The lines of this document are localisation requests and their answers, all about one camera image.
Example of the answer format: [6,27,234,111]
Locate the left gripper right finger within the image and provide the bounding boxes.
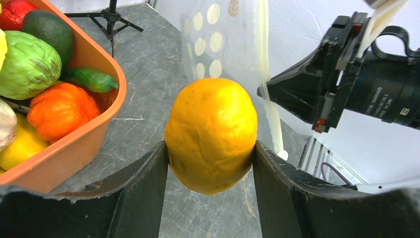
[253,141,420,238]

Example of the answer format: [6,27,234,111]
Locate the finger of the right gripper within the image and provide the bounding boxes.
[257,40,328,123]

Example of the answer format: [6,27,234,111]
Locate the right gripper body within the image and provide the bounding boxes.
[313,12,420,133]

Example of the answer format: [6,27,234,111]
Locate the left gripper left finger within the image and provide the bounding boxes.
[0,141,168,238]

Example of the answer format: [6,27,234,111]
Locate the clear polka-dot zip bag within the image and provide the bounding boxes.
[180,0,310,164]

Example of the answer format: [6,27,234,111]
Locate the yellow toy mango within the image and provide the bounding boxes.
[164,78,258,195]

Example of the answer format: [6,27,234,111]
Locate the orange plastic basket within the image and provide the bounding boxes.
[0,0,127,193]

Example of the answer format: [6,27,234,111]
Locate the orange toy bell pepper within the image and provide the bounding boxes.
[27,82,101,144]

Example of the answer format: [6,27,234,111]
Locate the yellow toy pepper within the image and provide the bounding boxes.
[0,113,50,171]

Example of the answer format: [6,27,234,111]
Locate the green toy chili pepper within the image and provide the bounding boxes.
[64,66,119,93]

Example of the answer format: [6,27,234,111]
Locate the white toy garlic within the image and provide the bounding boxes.
[0,99,18,152]

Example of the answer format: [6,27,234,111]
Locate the green toy cabbage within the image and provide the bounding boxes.
[0,31,62,100]

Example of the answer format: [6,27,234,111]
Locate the black tripod stand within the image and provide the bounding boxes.
[65,0,144,57]

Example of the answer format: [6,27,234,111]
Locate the dark green toy avocado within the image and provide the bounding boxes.
[22,9,75,70]

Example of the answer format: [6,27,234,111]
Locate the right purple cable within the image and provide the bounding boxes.
[320,162,353,185]

